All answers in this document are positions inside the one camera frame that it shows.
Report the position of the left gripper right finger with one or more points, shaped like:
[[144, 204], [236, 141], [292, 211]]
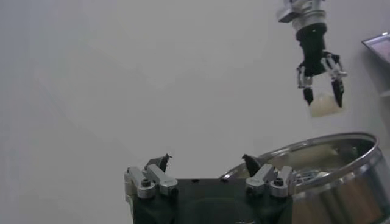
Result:
[[262, 179]]

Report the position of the perforated steel steamer basket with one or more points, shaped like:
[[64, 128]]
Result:
[[350, 194]]

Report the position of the grey open laptop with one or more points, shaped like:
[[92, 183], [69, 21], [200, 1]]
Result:
[[381, 47]]

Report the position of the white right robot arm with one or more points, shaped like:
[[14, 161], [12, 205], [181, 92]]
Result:
[[309, 16]]

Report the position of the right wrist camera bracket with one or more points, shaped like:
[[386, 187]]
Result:
[[285, 15]]

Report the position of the white steamed baozi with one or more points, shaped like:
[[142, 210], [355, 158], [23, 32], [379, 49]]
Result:
[[323, 106]]

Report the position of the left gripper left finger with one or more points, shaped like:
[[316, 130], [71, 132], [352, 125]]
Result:
[[160, 180]]

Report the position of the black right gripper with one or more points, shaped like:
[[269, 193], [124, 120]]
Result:
[[312, 48]]

